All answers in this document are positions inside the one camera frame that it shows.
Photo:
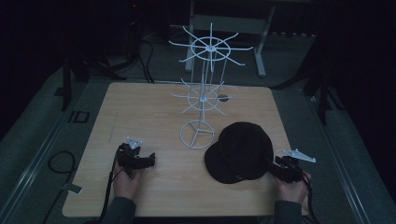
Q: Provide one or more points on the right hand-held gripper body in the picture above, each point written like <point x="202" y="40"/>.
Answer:
<point x="292" y="168"/>

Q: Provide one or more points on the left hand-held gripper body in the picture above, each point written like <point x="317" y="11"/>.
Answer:
<point x="129" y="155"/>

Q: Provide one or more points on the black baseball cap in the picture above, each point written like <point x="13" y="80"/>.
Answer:
<point x="241" y="149"/>

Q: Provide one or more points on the person's right hand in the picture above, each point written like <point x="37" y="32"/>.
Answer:
<point x="292" y="191"/>

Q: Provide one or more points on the person's left hand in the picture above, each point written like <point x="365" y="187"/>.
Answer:
<point x="126" y="183"/>

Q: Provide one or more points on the grey tape strip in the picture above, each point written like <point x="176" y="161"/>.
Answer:
<point x="72" y="188"/>

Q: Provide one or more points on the black metal stand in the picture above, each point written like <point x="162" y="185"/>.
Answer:
<point x="66" y="84"/>
<point x="323" y="102"/>

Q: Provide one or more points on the metal floor rail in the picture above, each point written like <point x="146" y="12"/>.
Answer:
<point x="37" y="155"/>
<point x="339" y="161"/>

